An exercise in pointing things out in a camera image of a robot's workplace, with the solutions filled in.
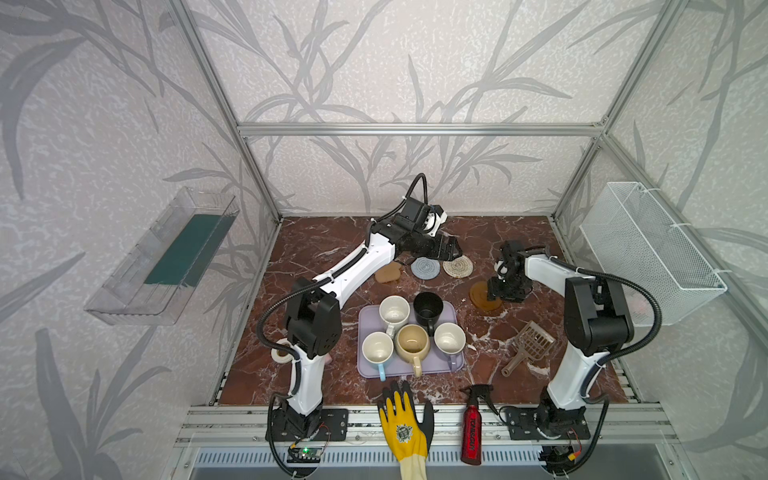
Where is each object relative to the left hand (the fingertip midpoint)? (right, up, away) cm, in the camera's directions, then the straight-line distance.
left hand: (454, 243), depth 83 cm
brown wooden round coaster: (+11, -18, +14) cm, 25 cm away
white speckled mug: (-17, -21, +8) cm, 28 cm away
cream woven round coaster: (+6, -9, +22) cm, 24 cm away
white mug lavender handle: (-1, -28, +4) cm, 28 cm away
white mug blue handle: (-21, -30, +1) cm, 37 cm away
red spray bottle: (+2, -43, -12) cm, 45 cm away
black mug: (-7, -20, +8) cm, 23 cm away
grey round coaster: (-7, -9, +22) cm, 25 cm away
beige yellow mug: (-12, -30, +4) cm, 32 cm away
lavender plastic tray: (-24, -24, +8) cm, 35 cm away
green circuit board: (-38, -51, -11) cm, 65 cm away
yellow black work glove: (-13, -47, -12) cm, 50 cm away
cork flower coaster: (-19, -10, +19) cm, 29 cm away
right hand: (+17, -15, +15) cm, 27 cm away
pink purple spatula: (-36, -33, +2) cm, 49 cm away
